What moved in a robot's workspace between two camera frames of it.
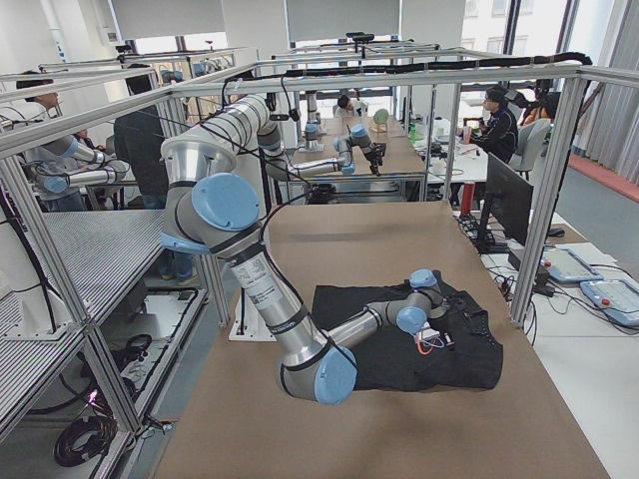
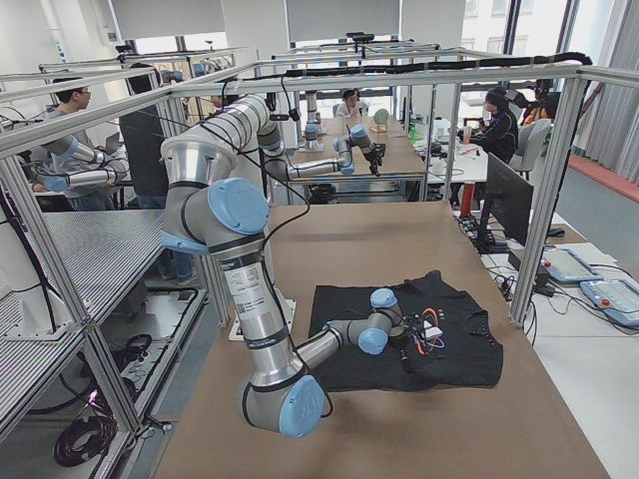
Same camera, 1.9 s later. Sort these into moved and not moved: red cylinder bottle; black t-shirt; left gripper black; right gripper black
Moved: right gripper black
Not moved: left gripper black; red cylinder bottle; black t-shirt
